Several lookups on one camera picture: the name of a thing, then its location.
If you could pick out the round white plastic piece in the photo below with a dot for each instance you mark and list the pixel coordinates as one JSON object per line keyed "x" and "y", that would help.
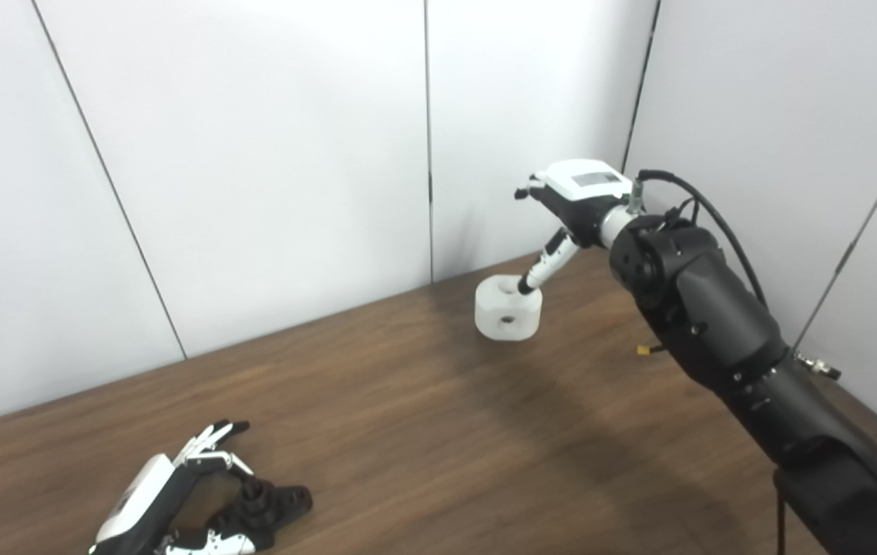
{"x": 504, "y": 312}

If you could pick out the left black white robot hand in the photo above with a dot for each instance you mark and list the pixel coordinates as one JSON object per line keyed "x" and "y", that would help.
{"x": 142, "y": 497}

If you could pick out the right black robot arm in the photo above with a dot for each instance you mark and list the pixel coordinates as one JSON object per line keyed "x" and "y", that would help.
{"x": 724, "y": 324}

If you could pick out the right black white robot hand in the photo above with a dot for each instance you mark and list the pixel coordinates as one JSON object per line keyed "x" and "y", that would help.
{"x": 581, "y": 193}

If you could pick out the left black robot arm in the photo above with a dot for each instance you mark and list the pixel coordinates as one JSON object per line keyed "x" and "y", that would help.
{"x": 107, "y": 550}

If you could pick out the black plastic holder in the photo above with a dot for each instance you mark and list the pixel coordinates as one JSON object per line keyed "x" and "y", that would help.
{"x": 269, "y": 505}

